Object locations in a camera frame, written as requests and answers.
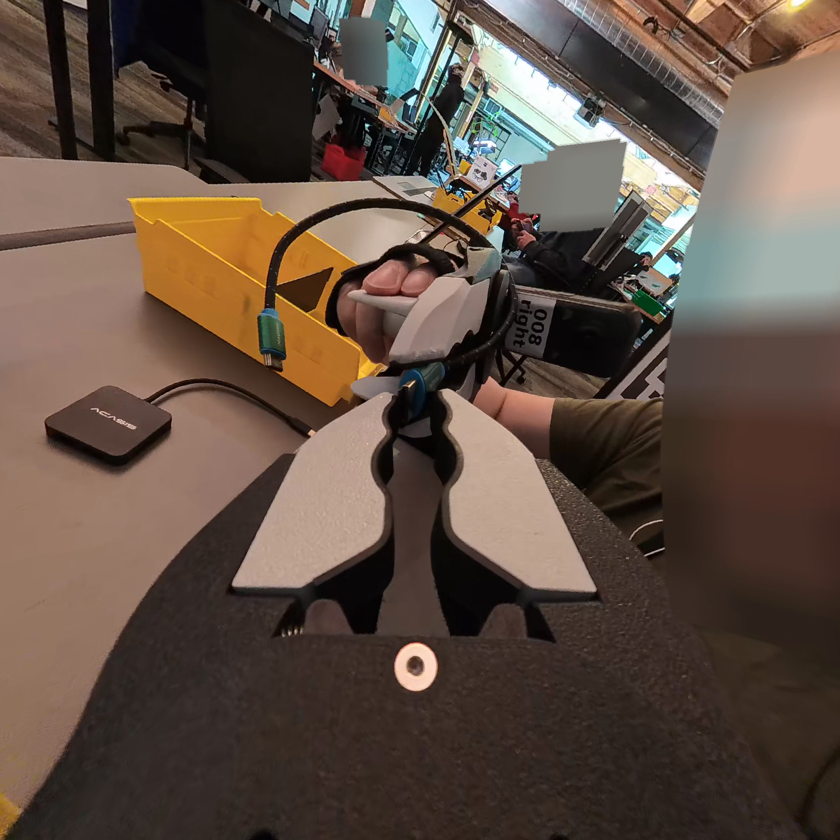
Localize black swivel chair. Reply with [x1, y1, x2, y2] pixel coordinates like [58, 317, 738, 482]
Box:
[120, 39, 206, 173]

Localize grey tilted monitor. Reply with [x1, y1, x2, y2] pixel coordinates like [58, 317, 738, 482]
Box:
[579, 189, 655, 271]

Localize dark steel ceiling beam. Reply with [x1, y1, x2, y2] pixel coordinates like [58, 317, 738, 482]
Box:
[486, 0, 721, 173]

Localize thin black adapter cable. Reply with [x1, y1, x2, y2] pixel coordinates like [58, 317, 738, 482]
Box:
[144, 377, 317, 438]

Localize grey table with tape marks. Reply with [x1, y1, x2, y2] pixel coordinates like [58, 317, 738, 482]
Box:
[373, 172, 455, 206]

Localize black partition panel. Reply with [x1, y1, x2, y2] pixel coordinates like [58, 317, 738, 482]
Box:
[202, 0, 317, 186]

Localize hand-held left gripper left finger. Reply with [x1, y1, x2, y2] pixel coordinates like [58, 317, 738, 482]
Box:
[231, 392, 398, 597]

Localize braided hdmi cable green plugs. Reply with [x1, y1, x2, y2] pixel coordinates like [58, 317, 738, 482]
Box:
[256, 197, 519, 426]

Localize red storage bin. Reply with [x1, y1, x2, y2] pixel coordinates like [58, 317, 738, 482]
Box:
[322, 141, 368, 181]

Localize black table legs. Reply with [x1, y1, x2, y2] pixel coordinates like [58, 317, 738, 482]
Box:
[41, 0, 118, 163]

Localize yellow plastic bin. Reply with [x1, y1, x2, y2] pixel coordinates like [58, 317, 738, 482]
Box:
[126, 196, 386, 408]

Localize person's olive shirt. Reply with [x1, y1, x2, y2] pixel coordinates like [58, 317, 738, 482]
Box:
[550, 395, 840, 840]

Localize person's right hand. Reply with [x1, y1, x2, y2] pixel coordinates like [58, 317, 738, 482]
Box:
[338, 261, 435, 363]

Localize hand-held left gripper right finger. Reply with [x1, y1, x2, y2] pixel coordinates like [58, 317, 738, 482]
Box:
[433, 388, 599, 601]

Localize black bin divider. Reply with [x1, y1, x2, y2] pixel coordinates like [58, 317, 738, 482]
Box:
[276, 266, 336, 314]

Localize black white marker board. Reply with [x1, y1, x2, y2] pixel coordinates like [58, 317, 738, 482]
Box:
[592, 327, 672, 403]

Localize small yellow bin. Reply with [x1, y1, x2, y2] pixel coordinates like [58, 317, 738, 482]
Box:
[432, 185, 505, 235]

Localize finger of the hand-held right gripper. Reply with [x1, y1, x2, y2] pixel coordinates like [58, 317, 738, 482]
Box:
[350, 373, 435, 438]
[387, 276, 493, 366]

